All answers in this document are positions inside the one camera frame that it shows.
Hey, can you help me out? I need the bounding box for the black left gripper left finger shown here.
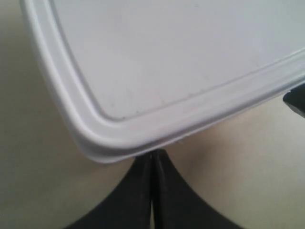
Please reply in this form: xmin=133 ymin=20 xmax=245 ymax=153
xmin=67 ymin=155 xmax=152 ymax=229

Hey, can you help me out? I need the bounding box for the white lidded plastic container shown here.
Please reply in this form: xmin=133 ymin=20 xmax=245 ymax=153
xmin=20 ymin=0 xmax=305 ymax=163

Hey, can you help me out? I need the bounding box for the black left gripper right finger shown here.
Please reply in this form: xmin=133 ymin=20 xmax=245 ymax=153
xmin=152 ymin=150 xmax=230 ymax=229

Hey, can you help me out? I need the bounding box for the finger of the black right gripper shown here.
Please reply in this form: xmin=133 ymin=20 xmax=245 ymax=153
xmin=283 ymin=84 xmax=305 ymax=118

